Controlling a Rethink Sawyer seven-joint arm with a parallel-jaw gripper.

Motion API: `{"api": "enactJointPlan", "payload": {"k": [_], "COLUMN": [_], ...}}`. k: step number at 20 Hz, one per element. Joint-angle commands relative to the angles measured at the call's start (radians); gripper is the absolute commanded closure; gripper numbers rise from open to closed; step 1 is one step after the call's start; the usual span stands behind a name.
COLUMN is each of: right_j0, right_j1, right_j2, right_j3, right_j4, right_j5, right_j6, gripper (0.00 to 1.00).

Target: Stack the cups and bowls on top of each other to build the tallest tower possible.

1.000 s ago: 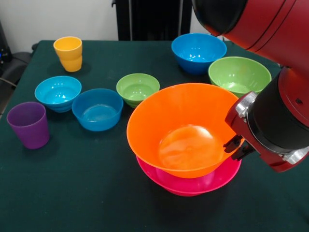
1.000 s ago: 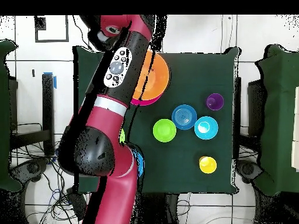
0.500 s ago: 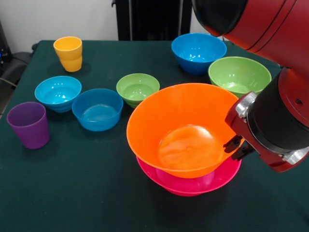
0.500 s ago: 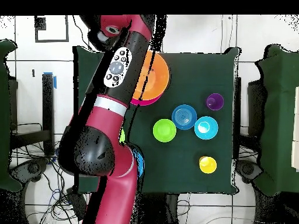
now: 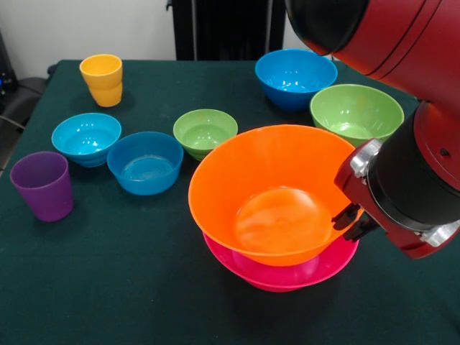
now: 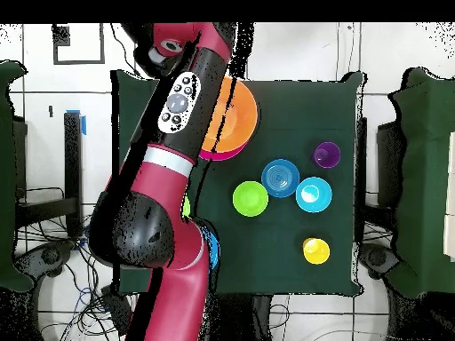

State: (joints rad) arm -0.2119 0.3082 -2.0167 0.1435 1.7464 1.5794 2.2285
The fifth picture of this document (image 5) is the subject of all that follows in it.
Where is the large pink bowl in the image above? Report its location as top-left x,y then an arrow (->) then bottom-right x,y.
203,231 -> 360,293

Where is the large orange bowl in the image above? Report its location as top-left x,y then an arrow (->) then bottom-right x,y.
188,124 -> 364,267

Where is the large green bowl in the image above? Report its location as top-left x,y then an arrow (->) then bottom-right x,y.
310,83 -> 405,148

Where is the medium blue bowl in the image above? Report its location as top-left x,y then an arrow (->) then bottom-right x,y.
254,49 -> 339,113

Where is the dark blue bowl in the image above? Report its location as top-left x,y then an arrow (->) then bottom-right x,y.
106,131 -> 185,197

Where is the small green bowl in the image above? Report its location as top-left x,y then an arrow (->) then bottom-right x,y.
172,109 -> 239,162

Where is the purple cup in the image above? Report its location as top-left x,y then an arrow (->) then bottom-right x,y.
9,151 -> 75,223

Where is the dark green tablecloth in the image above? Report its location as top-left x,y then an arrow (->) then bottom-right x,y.
0,59 -> 460,345

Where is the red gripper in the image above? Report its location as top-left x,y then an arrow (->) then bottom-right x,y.
331,149 -> 451,260

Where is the yellow cup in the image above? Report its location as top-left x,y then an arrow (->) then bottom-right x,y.
78,53 -> 124,108

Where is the small light blue bowl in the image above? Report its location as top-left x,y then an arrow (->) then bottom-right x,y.
51,112 -> 122,168

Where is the black computer tower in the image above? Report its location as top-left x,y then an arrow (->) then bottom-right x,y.
0,30 -> 19,95

